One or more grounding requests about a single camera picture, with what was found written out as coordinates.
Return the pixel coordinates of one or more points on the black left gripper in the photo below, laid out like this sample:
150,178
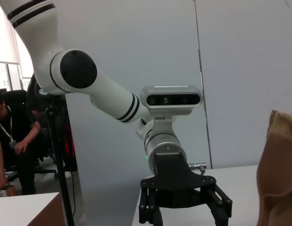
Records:
174,183

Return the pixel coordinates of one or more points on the khaki canvas food bag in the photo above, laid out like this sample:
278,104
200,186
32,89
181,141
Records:
280,169

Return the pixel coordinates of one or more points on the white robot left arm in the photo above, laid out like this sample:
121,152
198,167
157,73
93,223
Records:
106,96

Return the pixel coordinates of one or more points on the black floor stand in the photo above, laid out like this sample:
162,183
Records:
62,179

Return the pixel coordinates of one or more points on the black red backpack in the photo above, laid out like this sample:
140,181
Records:
71,148

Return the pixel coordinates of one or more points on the white wooden side table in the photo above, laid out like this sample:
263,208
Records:
21,209

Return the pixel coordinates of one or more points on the brown cardboard box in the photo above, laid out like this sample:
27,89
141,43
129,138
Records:
10,190

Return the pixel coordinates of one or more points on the person in black shirt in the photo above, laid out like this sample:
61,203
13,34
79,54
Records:
16,131

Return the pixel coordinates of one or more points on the white roller blind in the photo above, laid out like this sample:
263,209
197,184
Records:
4,42

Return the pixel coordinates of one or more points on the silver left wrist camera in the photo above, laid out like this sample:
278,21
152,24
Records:
170,100

